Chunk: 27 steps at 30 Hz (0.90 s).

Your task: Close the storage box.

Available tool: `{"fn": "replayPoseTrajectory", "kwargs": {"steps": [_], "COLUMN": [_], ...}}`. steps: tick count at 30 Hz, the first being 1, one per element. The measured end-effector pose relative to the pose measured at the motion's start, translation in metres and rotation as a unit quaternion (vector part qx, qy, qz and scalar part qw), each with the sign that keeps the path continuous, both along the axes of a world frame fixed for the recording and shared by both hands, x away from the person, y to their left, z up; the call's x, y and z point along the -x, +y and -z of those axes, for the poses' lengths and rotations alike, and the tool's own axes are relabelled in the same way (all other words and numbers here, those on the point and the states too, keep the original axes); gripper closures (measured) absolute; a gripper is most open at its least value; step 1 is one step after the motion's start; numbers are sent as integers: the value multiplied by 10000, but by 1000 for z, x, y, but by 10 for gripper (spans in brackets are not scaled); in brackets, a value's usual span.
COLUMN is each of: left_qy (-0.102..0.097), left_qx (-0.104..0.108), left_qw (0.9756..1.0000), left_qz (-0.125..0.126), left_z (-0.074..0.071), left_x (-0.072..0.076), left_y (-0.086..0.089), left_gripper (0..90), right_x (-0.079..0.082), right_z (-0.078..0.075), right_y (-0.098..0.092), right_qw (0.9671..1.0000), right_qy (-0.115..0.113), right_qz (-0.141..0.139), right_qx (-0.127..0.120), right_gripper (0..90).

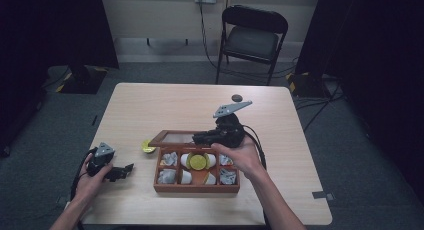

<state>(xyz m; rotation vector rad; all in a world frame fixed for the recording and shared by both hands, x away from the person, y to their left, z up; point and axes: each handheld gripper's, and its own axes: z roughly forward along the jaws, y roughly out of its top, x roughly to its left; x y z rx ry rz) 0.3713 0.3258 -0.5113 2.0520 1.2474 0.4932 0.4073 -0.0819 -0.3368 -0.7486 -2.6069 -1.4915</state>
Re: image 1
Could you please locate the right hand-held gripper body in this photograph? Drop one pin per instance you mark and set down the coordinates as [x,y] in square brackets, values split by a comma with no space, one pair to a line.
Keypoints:
[230,131]

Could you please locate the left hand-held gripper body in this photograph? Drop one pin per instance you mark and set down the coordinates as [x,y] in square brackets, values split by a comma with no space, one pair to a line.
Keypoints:
[100,163]

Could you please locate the wooden box with glass lid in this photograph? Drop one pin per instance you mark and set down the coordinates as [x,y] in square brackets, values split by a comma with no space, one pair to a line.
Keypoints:
[196,188]

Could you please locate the person's left hand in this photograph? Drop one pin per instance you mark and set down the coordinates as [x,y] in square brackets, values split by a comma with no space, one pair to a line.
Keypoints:
[88,186]

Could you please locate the person's right hand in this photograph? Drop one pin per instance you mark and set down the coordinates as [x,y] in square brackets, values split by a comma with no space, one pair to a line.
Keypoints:
[245,158]

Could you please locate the white capsule cup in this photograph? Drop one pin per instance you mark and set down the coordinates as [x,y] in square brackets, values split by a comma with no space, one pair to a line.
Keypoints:
[184,160]
[211,160]
[210,179]
[186,177]

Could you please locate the dark table grommet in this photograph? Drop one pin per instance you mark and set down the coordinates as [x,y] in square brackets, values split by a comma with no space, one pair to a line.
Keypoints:
[237,97]

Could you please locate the grey tape strip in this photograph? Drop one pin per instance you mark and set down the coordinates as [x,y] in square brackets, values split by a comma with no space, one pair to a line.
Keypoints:
[62,200]
[321,195]

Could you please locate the black stand base yellow tape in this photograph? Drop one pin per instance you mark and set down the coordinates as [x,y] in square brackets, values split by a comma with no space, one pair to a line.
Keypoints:
[81,80]
[308,85]

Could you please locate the black folding chair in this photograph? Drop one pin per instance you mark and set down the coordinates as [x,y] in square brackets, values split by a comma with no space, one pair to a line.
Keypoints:
[251,40]

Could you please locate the black curtain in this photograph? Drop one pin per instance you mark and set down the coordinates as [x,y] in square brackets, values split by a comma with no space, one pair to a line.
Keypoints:
[50,26]
[373,56]

